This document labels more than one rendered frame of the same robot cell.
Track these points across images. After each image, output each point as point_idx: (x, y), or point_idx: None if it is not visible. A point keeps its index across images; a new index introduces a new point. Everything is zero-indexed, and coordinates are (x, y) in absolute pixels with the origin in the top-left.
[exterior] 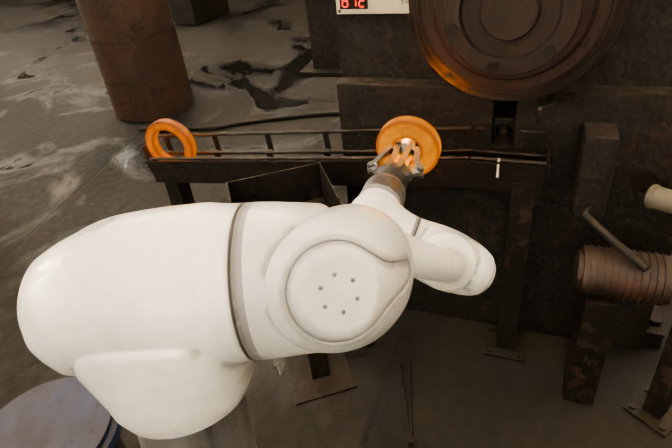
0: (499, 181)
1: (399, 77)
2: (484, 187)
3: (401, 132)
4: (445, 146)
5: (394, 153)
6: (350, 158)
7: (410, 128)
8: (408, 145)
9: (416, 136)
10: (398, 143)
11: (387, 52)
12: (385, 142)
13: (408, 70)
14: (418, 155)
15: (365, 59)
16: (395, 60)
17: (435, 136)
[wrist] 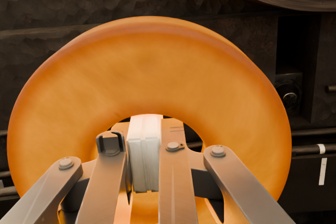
0: (325, 192)
1: (91, 22)
2: (295, 208)
3: (118, 89)
4: (192, 137)
5: (94, 221)
6: (1, 193)
7: (161, 61)
8: (167, 147)
9: (192, 99)
10: (111, 144)
11: None
12: (48, 148)
13: (107, 6)
14: (273, 211)
15: None
16: None
17: (274, 89)
